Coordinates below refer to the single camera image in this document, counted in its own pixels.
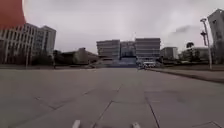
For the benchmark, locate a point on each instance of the grey paved plaza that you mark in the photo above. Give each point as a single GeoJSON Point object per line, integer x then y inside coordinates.
{"type": "Point", "coordinates": [110, 86]}

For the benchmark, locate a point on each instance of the grey twin-block building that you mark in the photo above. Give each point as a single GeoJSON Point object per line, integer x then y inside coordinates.
{"type": "Point", "coordinates": [133, 49]}

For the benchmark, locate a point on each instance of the low sloped-roof building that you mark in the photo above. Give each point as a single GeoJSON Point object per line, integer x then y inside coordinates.
{"type": "Point", "coordinates": [78, 56]}

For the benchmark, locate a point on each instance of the vehicle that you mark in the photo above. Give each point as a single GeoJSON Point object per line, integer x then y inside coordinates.
{"type": "Point", "coordinates": [147, 64]}

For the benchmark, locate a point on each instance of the low pale building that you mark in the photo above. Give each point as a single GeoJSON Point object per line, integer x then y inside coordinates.
{"type": "Point", "coordinates": [169, 53]}

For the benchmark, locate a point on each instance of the low wide building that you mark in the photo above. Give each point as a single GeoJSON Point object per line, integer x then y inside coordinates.
{"type": "Point", "coordinates": [196, 53]}

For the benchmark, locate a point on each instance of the raised paved strip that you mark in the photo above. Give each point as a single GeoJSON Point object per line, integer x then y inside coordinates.
{"type": "Point", "coordinates": [200, 74]}

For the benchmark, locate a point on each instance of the large pale multistorey building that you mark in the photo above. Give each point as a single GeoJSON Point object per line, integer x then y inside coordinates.
{"type": "Point", "coordinates": [23, 41]}

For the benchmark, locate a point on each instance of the tall grey building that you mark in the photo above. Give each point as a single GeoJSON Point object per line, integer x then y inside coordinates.
{"type": "Point", "coordinates": [218, 33]}

